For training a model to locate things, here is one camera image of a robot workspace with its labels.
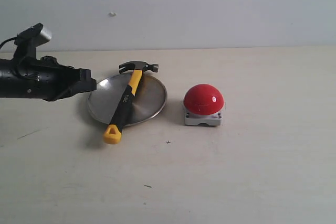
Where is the round steel plate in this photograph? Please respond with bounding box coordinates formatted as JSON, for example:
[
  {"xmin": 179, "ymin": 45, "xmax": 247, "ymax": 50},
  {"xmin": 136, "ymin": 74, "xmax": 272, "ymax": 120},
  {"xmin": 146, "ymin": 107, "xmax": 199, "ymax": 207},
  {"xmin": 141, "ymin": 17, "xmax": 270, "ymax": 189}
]
[{"xmin": 87, "ymin": 72, "xmax": 167, "ymax": 126}]

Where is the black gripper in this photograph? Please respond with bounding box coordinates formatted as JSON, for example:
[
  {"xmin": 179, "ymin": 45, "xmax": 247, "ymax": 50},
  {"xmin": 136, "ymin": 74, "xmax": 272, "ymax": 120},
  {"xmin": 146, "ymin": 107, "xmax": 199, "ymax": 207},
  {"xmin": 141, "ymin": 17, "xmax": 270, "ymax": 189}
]
[{"xmin": 34, "ymin": 56, "xmax": 97, "ymax": 101}]

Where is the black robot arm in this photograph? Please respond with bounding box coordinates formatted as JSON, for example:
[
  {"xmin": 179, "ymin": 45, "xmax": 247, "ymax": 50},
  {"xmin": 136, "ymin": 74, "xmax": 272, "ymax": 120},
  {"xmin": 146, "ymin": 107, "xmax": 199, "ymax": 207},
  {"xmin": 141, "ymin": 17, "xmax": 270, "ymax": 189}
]
[{"xmin": 1, "ymin": 56, "xmax": 97, "ymax": 102}]

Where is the red dome push button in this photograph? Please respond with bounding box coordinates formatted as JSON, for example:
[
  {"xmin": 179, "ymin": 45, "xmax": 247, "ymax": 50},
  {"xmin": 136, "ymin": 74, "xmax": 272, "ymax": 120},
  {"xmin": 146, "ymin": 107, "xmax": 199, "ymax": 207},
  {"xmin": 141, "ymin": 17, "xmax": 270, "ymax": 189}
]
[{"xmin": 183, "ymin": 84, "xmax": 225, "ymax": 126}]

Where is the yellow black claw hammer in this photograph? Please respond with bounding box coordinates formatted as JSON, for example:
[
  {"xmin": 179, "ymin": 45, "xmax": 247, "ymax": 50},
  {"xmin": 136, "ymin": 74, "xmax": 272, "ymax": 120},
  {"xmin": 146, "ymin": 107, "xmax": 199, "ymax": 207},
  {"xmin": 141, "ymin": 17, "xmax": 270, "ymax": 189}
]
[{"xmin": 103, "ymin": 61, "xmax": 159, "ymax": 144}]

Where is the white wall plug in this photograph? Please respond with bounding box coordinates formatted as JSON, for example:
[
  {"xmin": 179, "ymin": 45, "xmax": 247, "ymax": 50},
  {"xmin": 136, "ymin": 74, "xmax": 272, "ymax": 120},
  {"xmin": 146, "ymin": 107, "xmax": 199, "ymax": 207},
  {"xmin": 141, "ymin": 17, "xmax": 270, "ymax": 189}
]
[{"xmin": 109, "ymin": 12, "xmax": 117, "ymax": 17}]

